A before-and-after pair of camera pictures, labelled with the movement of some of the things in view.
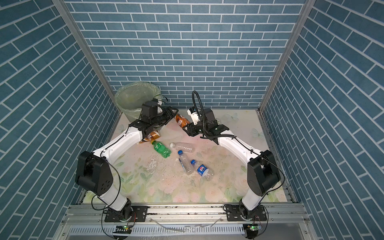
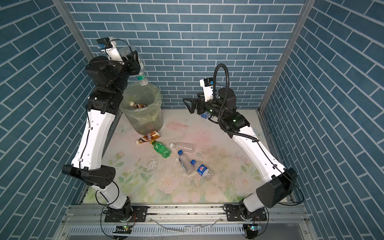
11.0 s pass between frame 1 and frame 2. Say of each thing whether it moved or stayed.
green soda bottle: stayed
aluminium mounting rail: stayed
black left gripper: moved
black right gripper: moved
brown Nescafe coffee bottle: moved
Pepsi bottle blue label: stayed
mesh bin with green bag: stayed
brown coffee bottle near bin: stayed
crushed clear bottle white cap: stayed
